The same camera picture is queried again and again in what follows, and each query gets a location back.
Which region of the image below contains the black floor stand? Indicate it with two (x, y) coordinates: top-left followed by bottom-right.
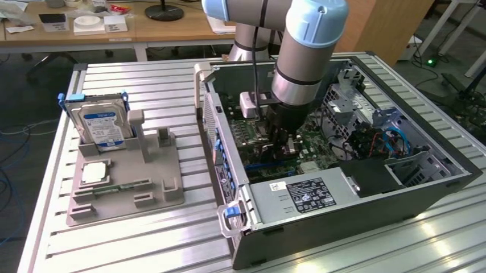
(439, 72), (486, 126)

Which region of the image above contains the white round-hole box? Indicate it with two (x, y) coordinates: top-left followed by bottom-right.
(73, 15), (107, 36)

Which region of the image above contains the green motherboard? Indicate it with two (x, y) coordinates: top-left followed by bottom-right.
(218, 93), (343, 185)

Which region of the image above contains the black plastic shroud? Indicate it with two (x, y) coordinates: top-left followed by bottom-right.
(339, 158), (406, 198)

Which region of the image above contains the grey power supply unit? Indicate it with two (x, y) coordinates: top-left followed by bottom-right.
(242, 167), (360, 225)

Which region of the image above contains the wooden cabinet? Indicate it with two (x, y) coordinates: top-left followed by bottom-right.
(334, 0), (435, 66)

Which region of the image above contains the blue wire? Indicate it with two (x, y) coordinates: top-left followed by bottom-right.
(382, 127), (412, 156)

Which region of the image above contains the white desk frame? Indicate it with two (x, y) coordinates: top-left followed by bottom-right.
(415, 0), (486, 77)

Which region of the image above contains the hard disk with blue rails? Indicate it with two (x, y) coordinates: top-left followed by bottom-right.
(56, 90), (133, 152)

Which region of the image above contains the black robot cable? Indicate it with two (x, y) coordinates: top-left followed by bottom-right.
(251, 26), (263, 116)

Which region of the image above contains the green RAM stick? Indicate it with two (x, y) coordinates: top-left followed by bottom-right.
(92, 183), (137, 196)

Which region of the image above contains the blue expansion slot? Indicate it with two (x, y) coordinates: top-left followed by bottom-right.
(242, 159), (286, 172)

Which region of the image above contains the black office chair base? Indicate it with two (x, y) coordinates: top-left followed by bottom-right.
(21, 51), (115, 83)

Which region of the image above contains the black open PC case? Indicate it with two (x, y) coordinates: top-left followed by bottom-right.
(192, 55), (483, 271)

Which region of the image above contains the silver CPU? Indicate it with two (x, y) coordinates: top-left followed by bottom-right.
(81, 162), (109, 184)

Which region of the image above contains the white labelled box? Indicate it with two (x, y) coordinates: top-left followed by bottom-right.
(103, 15), (127, 34)

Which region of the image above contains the metal disk bay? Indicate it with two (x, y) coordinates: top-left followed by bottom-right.
(322, 84), (380, 143)

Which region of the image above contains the blue floor cable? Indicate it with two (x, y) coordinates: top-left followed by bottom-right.
(0, 122), (31, 245)

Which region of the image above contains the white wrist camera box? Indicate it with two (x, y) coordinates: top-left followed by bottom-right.
(239, 90), (272, 119)

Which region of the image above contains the black round lamp base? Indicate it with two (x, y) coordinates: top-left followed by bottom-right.
(143, 4), (186, 22)

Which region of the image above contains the black graphics card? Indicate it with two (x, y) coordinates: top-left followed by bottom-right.
(262, 135), (303, 162)

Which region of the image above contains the white paper stack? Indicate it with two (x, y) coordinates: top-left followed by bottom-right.
(207, 16), (238, 35)

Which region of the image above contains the grey parts rack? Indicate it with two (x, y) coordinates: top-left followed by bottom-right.
(65, 109), (187, 228)

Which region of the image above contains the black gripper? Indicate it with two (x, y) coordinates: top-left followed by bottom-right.
(264, 101), (308, 138)

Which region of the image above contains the white box with black top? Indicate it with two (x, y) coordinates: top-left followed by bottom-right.
(37, 13), (71, 32)

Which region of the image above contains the wooden desk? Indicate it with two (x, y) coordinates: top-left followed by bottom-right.
(0, 0), (343, 62)

